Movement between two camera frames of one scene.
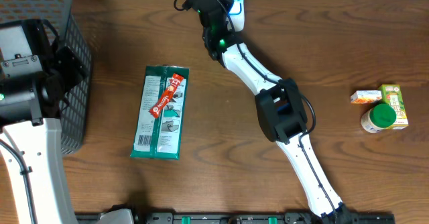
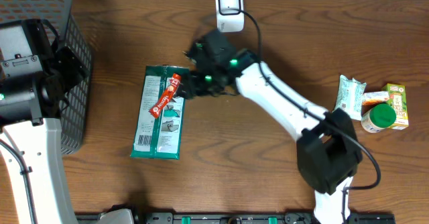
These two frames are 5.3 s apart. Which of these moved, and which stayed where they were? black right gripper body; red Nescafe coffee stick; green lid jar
Moved: black right gripper body
Stayed: red Nescafe coffee stick; green lid jar
